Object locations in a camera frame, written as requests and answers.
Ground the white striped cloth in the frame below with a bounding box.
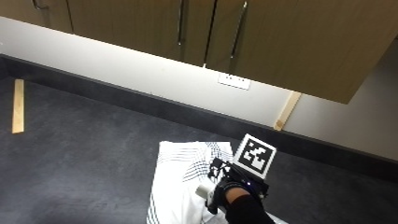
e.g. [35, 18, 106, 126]
[146, 140, 292, 224]

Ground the white marker cube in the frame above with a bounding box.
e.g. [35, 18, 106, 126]
[207, 133, 279, 188]

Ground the flat wooden stick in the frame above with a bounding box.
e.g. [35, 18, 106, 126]
[273, 91, 304, 132]
[11, 78, 27, 134]

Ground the white wall outlet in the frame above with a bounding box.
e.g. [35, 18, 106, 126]
[218, 72, 254, 91]

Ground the metal cabinet handle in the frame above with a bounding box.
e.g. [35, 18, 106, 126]
[31, 0, 50, 11]
[178, 0, 187, 47]
[230, 1, 250, 60]

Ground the brown wooden wall cabinet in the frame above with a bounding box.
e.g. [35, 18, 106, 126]
[0, 0, 398, 105]

